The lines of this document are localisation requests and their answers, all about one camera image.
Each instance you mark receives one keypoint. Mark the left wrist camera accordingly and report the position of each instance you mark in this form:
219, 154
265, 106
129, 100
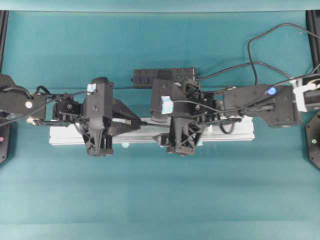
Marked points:
97, 106

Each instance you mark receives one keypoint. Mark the black USB hub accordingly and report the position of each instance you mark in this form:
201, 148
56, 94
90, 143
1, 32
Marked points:
144, 78

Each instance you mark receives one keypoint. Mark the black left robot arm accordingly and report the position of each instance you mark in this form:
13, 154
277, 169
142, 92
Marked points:
16, 103

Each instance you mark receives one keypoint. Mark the black frame post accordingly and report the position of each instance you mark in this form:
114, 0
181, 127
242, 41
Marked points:
313, 25
4, 17

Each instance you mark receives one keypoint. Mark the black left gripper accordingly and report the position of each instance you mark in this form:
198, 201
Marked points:
98, 142

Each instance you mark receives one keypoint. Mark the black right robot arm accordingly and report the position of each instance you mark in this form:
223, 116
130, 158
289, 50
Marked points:
278, 105

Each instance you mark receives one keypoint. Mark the right black frame post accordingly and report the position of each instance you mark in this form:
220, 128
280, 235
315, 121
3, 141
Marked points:
313, 25

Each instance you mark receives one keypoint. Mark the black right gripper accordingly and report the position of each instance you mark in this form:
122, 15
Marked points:
191, 109

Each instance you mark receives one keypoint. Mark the left blue tape piece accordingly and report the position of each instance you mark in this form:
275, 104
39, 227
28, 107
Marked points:
125, 144

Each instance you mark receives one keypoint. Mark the left black frame post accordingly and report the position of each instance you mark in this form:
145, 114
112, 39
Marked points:
4, 17

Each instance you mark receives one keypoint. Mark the aluminium extrusion rail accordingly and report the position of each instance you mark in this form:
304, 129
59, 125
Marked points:
243, 131

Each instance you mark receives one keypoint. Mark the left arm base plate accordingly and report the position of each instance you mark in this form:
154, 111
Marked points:
5, 132

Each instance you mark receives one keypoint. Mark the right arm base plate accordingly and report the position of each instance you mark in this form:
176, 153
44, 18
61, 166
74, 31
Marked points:
312, 131

